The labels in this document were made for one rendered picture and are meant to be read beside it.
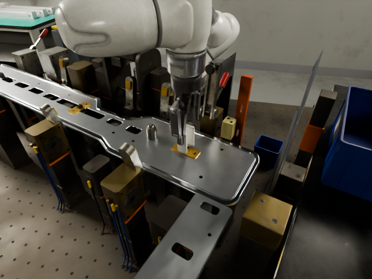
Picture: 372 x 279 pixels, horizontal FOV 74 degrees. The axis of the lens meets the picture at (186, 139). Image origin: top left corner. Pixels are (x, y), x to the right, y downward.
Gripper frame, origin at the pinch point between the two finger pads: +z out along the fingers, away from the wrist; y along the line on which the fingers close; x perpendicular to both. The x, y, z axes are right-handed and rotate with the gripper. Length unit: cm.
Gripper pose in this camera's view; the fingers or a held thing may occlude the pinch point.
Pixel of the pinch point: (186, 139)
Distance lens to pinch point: 70.5
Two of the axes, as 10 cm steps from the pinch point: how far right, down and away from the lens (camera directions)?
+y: -5.2, 5.3, -6.7
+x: 8.5, 3.3, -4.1
